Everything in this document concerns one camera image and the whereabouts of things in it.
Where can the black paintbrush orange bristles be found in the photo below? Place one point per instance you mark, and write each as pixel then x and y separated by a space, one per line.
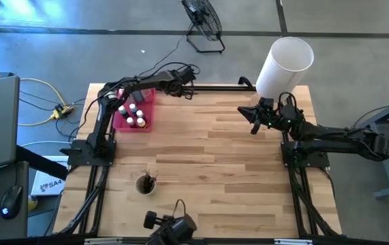
pixel 154 177

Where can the thin black paintbrush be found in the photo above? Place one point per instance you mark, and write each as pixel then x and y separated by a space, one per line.
pixel 145 177

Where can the black computer mouse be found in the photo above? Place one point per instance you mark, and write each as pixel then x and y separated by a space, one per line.
pixel 10 200

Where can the white ribbed cup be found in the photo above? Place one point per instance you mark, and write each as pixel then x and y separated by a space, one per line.
pixel 140 191

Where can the black floor fan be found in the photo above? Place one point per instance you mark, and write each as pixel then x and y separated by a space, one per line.
pixel 202 17

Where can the blue-grey metal desk frame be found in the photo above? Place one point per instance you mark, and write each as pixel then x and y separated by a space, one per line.
pixel 383 156

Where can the dark grey desk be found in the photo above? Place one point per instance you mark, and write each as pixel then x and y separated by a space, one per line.
pixel 10 229

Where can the yellow black power connector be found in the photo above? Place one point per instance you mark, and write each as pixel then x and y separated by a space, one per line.
pixel 64 110

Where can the black desk beam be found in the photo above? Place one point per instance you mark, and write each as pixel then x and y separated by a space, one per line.
pixel 41 162

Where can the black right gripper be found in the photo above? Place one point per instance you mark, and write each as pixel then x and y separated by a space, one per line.
pixel 282 119

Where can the table lamp white shade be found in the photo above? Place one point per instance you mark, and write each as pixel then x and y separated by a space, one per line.
pixel 282 71

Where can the large teal paint bottle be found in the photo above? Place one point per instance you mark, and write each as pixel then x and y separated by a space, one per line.
pixel 138 96

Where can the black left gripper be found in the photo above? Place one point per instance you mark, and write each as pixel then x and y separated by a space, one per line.
pixel 177 81

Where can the white cardboard box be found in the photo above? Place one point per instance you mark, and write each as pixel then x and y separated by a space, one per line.
pixel 49 186

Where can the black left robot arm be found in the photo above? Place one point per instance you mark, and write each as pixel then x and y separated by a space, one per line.
pixel 102 119

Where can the yellow ball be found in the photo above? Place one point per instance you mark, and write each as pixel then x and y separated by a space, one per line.
pixel 32 203

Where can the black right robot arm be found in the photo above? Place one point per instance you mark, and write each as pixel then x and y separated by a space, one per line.
pixel 334 134

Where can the large pink paint bottle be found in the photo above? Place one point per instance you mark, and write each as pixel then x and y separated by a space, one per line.
pixel 148 95
pixel 130 102

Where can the pink plastic tray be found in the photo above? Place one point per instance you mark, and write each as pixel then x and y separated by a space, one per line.
pixel 150 110

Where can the silver frame bracket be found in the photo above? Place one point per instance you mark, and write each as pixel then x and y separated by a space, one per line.
pixel 293 242
pixel 102 241

